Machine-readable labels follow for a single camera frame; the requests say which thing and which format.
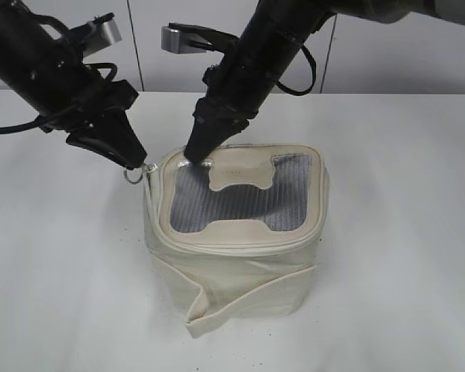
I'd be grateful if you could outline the silver zipper pull ring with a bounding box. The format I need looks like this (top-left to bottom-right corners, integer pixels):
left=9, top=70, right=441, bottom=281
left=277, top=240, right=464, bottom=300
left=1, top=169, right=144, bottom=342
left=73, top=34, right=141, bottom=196
left=123, top=161, right=158, bottom=186

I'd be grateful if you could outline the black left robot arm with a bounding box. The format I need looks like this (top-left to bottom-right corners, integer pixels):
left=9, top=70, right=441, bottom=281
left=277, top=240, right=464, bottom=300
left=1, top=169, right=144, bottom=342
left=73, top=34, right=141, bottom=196
left=0, top=1, right=147, bottom=170

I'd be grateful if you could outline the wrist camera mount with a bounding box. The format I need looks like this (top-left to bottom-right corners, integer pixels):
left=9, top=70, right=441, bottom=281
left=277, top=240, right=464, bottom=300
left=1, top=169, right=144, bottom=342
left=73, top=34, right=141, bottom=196
left=71, top=12, right=122, bottom=57
left=161, top=23, right=239, bottom=54

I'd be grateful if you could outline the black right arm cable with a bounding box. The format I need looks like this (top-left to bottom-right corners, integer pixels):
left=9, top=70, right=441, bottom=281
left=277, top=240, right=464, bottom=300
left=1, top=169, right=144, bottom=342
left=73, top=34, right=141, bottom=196
left=277, top=38, right=319, bottom=96

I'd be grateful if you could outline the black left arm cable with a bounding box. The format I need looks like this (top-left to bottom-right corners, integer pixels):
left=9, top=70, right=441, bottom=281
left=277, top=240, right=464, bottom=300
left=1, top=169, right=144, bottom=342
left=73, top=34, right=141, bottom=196
left=0, top=104, right=82, bottom=136

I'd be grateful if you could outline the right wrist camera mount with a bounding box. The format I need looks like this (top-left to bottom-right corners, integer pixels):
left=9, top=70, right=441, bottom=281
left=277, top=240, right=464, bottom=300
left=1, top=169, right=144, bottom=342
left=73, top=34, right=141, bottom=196
left=161, top=23, right=239, bottom=54

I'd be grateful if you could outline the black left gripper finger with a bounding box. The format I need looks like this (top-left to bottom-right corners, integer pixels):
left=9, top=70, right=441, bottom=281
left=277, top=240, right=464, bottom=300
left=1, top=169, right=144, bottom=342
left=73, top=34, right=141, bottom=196
left=84, top=110, right=147, bottom=165
left=66, top=131, right=134, bottom=169

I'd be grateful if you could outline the cream zippered bag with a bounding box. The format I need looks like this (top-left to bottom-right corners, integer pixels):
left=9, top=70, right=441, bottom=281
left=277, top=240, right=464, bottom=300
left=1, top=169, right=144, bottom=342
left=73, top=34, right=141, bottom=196
left=143, top=144, right=329, bottom=338

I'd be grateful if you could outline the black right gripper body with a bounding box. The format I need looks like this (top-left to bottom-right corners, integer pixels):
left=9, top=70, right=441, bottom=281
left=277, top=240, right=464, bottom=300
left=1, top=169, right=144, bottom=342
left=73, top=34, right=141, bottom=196
left=193, top=64, right=275, bottom=136

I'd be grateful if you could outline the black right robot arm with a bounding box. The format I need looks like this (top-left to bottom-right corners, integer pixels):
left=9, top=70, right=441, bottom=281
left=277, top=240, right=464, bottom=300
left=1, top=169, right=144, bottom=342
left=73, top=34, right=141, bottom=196
left=172, top=1, right=439, bottom=164

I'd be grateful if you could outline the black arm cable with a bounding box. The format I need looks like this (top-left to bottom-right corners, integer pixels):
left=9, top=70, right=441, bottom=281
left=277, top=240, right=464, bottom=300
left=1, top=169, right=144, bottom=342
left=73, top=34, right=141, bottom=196
left=0, top=104, right=82, bottom=136
left=277, top=38, right=319, bottom=96

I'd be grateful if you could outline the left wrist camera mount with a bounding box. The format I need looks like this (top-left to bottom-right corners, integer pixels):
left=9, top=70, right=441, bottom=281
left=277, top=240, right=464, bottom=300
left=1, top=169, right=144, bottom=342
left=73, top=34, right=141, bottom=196
left=71, top=12, right=122, bottom=57

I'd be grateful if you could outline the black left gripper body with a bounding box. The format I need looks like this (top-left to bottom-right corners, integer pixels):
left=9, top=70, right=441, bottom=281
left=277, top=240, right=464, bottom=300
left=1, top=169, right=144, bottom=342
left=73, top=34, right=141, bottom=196
left=39, top=80, right=139, bottom=133

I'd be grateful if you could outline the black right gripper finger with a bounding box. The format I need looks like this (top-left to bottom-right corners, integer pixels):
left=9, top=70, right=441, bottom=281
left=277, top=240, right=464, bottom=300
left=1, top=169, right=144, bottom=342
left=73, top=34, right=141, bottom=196
left=184, top=111, right=243, bottom=162

